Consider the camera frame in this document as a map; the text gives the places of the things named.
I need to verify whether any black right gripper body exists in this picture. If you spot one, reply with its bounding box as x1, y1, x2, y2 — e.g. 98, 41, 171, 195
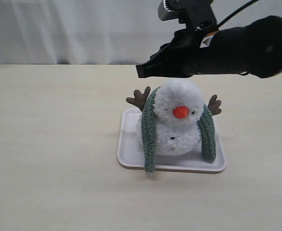
150, 29, 230, 78

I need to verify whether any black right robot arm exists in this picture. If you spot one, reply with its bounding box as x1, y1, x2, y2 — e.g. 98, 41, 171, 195
136, 15, 282, 78

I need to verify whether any black camera cable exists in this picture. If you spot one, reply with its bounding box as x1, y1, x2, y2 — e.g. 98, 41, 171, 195
216, 0, 264, 27

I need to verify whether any white plush snowman toy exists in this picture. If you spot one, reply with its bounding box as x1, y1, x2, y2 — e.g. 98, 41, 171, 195
126, 78, 222, 157

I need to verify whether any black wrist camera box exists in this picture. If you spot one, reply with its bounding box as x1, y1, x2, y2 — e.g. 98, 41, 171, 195
158, 0, 217, 29

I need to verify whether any green fluffy scarf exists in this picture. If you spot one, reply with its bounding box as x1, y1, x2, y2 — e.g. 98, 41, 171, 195
138, 86, 217, 173

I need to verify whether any white plastic tray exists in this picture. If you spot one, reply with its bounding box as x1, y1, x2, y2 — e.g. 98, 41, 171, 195
117, 107, 227, 174

